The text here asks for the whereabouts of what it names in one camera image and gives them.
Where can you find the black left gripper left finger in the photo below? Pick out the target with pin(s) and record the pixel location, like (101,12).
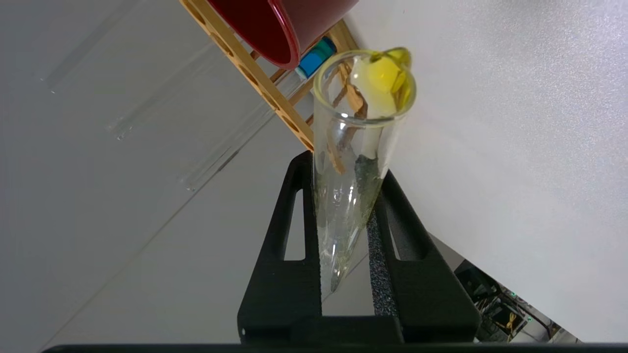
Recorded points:
(274,294)

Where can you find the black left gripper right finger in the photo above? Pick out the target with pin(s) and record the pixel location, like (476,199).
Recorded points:
(427,294)

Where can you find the yellow pigment glass test tube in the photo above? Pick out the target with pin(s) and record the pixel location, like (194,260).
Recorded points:
(363,127)

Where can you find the wooden test tube rack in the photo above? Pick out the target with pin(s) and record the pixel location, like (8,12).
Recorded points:
(274,95)

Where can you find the red pigment glass test tube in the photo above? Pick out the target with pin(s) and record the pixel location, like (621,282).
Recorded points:
(147,105)

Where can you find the dark red plastic cup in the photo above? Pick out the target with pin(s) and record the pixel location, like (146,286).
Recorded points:
(274,24)

